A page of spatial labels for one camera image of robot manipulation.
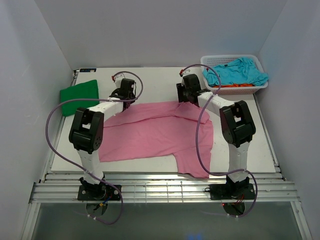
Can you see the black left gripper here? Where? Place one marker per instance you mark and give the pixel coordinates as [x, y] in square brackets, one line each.
[116, 92]

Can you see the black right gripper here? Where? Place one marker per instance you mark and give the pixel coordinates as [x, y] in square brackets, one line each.
[180, 90]

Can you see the pink t shirt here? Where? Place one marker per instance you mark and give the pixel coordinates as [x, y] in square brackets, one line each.
[159, 129]

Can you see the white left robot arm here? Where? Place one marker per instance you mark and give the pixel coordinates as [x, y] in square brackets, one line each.
[86, 132]

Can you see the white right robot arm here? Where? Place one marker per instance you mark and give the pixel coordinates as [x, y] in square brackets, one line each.
[237, 125]

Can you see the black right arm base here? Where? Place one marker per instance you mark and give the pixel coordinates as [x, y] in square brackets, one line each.
[233, 200]

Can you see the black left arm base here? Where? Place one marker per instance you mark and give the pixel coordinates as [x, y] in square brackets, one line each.
[97, 201]

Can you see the green folded t shirt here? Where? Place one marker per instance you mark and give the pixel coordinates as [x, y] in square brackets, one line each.
[86, 90]

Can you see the white plastic basket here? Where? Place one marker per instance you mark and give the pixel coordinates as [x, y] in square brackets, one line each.
[236, 90]

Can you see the blue label sticker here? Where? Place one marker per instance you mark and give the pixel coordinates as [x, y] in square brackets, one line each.
[87, 70]

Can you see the orange t shirt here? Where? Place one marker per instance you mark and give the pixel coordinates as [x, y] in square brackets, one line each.
[245, 85]

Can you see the blue t shirt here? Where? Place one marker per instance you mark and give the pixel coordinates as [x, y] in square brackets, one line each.
[233, 71]

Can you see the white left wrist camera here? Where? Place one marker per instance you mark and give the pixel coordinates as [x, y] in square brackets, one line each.
[117, 78]

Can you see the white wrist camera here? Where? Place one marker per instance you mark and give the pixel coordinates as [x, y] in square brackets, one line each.
[186, 72]
[117, 78]

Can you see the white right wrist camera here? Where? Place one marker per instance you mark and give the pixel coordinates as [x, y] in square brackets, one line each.
[186, 72]

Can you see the aluminium frame rail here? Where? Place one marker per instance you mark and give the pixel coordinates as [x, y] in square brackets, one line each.
[159, 188]

